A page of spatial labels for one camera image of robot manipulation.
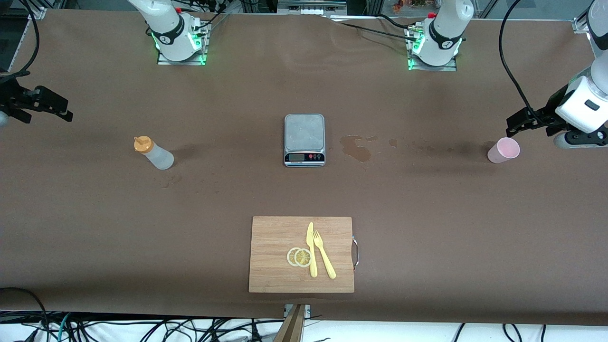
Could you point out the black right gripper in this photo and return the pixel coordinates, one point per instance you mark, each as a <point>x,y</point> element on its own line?
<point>14,99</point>

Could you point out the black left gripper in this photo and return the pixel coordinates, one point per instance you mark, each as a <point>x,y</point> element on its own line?
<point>547,113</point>

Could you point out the pink plastic cup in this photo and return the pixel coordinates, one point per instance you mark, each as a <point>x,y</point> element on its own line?
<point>503,151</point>

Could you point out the translucent orange-capped sauce bottle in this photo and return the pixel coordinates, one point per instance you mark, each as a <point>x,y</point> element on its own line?
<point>154,154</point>

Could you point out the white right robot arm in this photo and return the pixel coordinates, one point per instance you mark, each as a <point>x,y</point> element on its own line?
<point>166,28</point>

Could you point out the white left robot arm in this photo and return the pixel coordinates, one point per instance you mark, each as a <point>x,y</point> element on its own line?
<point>444,33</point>

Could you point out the brown table cover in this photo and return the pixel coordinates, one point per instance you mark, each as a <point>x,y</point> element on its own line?
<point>190,213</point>

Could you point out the silver digital kitchen scale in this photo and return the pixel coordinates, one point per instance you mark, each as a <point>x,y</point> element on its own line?
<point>304,135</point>

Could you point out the yellow plastic fork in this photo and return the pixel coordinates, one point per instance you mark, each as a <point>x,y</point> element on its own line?
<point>324,256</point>

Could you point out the grey power strip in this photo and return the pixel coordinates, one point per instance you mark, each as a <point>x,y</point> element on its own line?
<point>311,10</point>

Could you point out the yellow plastic knife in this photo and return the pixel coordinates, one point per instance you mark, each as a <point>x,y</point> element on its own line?
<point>312,251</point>

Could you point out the yellow lemon slice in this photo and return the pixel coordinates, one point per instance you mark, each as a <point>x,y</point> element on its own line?
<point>303,258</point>
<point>290,257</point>

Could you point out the wooden cutting board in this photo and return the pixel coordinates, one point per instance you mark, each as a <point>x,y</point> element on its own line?
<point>275,256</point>

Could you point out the metal post bracket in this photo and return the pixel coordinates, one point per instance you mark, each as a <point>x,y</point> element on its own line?
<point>308,311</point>

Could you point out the wooden post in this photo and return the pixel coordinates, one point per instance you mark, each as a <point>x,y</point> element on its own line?
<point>292,327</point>

